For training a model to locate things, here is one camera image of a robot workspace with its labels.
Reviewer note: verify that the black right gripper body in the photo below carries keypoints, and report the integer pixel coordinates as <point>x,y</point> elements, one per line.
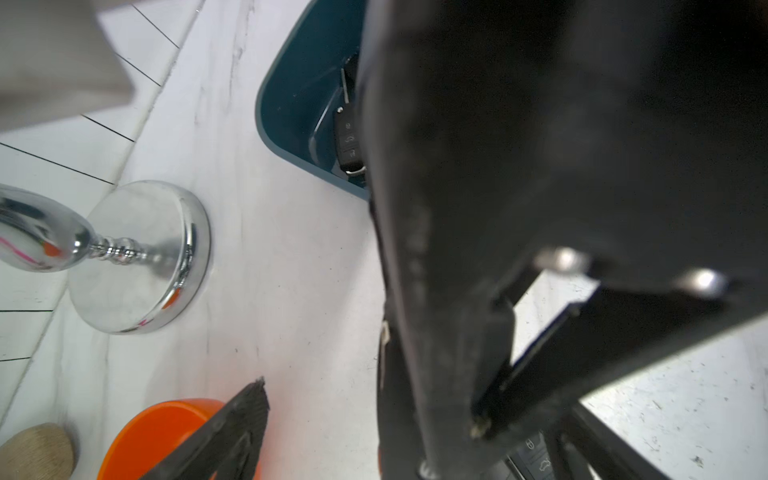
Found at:
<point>632,131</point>

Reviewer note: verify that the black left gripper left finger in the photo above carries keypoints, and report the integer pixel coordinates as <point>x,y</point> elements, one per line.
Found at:
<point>227,446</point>

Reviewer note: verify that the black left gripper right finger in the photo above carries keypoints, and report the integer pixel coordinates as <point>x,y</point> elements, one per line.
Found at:
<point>585,445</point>

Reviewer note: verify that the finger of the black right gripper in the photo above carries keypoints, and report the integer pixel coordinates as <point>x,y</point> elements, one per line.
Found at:
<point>514,302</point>

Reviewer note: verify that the lone black flip key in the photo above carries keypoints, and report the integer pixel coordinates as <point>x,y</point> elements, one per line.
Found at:
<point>347,143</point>

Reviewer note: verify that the black flip key buttons up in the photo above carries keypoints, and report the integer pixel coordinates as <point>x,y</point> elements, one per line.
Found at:
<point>530,459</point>

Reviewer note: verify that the black VW flip key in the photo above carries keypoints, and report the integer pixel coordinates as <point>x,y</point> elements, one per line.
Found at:
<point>401,452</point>

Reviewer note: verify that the teal plastic storage box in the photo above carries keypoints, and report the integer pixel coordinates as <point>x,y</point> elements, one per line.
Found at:
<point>302,91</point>

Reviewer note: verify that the orange plastic bowl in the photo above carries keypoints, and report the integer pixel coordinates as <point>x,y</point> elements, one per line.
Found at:
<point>153,434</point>

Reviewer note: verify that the beige woven glasses case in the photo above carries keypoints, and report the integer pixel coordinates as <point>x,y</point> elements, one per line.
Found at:
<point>44,451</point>

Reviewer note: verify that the silver metal cup rack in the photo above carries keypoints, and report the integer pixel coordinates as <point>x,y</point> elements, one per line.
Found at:
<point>133,265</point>

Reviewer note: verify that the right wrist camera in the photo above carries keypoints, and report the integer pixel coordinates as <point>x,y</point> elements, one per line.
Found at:
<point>57,62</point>

